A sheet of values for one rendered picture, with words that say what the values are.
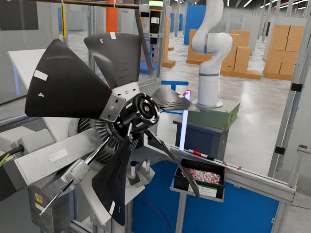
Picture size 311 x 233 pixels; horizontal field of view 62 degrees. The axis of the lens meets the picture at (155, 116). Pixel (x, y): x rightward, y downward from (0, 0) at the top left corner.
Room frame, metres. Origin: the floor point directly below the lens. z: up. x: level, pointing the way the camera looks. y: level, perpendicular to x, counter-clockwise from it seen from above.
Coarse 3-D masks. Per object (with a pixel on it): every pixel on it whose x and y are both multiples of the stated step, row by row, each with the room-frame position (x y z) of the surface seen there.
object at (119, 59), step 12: (96, 36) 1.02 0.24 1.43; (108, 36) 1.04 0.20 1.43; (120, 36) 1.05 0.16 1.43; (132, 36) 1.07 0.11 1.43; (96, 48) 0.99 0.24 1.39; (108, 48) 1.00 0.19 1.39; (120, 48) 1.01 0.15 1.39; (132, 48) 1.03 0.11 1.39; (96, 60) 0.97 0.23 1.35; (108, 60) 0.97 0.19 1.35; (120, 60) 0.97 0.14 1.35; (132, 60) 0.99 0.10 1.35; (108, 72) 0.94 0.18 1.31; (120, 72) 0.95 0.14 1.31; (132, 72) 0.95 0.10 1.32; (108, 84) 0.92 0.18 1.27; (120, 84) 0.92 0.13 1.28
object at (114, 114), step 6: (114, 96) 0.80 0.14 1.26; (108, 102) 0.79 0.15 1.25; (114, 102) 0.80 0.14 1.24; (120, 102) 0.82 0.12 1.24; (108, 108) 0.79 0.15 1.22; (120, 108) 0.82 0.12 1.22; (102, 114) 0.78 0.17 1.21; (108, 114) 0.80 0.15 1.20; (114, 114) 0.81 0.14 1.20; (108, 120) 0.80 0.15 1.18; (114, 120) 0.81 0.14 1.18
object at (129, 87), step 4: (128, 84) 0.92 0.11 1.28; (132, 84) 0.92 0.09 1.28; (136, 84) 0.92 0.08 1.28; (116, 88) 0.92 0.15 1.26; (120, 88) 0.92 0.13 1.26; (124, 88) 0.91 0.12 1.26; (128, 88) 0.91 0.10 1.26; (132, 88) 0.91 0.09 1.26; (136, 88) 0.91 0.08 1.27; (116, 92) 0.91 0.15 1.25; (120, 92) 0.91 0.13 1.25; (124, 92) 0.91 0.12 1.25; (132, 92) 0.90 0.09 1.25; (136, 92) 0.90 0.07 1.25; (120, 96) 0.90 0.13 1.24; (124, 96) 0.90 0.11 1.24; (128, 96) 0.90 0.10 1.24; (132, 96) 0.90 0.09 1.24
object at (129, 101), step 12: (144, 96) 0.86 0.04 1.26; (132, 108) 0.79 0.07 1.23; (144, 108) 0.82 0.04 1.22; (156, 108) 0.86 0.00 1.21; (120, 120) 0.83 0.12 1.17; (132, 120) 0.79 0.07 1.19; (144, 120) 0.78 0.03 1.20; (156, 120) 0.82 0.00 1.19; (120, 132) 0.81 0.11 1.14; (132, 132) 0.84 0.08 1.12
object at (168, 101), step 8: (160, 88) 1.16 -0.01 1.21; (168, 88) 1.18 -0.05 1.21; (152, 96) 1.07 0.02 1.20; (160, 96) 1.08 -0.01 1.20; (168, 96) 1.09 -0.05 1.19; (176, 96) 1.11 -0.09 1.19; (160, 104) 0.98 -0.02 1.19; (168, 104) 0.99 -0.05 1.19; (176, 104) 1.02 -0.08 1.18; (184, 104) 1.05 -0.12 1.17; (192, 104) 1.10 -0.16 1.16
